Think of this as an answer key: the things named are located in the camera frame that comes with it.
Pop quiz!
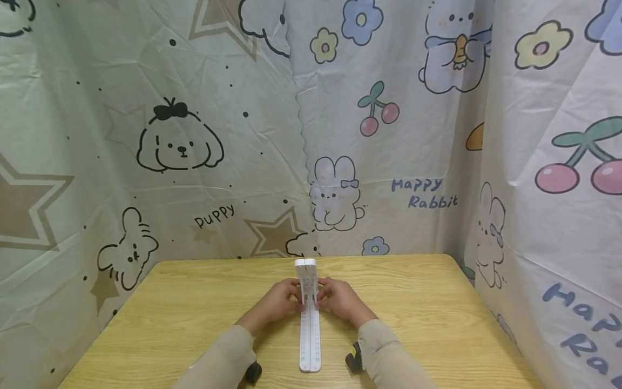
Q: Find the white folding stand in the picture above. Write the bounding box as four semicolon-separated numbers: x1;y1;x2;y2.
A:
294;258;322;373

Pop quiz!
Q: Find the person's right hand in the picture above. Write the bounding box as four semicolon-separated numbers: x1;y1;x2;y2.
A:
316;277;379;330

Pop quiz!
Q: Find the person's left hand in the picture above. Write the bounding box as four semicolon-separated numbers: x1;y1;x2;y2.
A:
235;278;305;337

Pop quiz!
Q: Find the person's right forearm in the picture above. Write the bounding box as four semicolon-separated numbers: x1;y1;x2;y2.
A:
359;319;438;389

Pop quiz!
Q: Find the person's left forearm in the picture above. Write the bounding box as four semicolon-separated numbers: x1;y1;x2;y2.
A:
172;325;257;389

